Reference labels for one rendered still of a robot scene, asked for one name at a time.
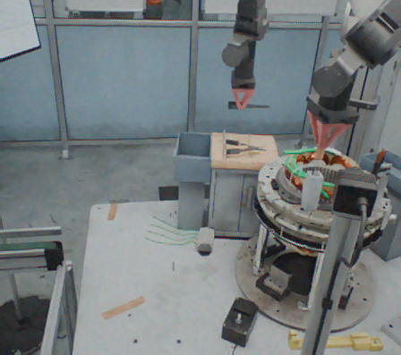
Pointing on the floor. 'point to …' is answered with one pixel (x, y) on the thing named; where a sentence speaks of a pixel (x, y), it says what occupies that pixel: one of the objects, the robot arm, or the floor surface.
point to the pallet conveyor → (24, 257)
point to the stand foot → (12, 338)
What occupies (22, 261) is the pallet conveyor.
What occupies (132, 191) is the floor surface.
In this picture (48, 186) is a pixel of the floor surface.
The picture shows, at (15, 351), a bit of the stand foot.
